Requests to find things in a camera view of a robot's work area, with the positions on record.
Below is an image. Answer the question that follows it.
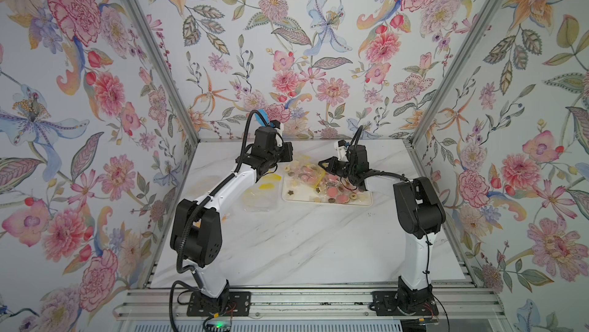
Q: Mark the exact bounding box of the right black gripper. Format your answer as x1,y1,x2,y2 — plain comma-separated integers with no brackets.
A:
318,157,357,180

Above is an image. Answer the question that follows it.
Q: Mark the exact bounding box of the ziploc bag of cookies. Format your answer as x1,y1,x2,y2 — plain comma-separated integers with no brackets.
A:
239,173,283,212
284,154,326,189

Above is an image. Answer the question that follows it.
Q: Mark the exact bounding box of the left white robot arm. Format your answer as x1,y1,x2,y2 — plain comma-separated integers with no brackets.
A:
170,120,293,299

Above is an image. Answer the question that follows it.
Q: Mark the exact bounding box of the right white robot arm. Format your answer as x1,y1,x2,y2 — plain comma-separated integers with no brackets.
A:
318,140,446,315

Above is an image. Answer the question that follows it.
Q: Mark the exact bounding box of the pile of poured cookies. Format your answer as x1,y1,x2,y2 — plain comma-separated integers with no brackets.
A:
284,165,369,205

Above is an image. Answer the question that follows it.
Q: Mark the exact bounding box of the blue microphone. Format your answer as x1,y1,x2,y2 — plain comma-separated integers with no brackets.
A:
253,110,271,126

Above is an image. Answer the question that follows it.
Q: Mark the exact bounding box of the white rectangular tray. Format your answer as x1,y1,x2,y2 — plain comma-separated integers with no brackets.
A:
281,160,374,207

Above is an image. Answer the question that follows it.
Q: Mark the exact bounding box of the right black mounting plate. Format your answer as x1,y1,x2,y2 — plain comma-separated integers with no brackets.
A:
369,291,440,318

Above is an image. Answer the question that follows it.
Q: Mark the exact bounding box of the black mounting plate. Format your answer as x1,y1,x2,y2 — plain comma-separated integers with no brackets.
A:
187,291,252,317
369,291,440,318

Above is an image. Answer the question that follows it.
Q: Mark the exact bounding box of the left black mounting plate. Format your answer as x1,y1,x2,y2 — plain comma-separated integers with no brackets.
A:
187,291,252,317

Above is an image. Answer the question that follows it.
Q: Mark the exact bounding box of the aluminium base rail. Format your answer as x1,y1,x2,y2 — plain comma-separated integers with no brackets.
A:
114,283,506,321

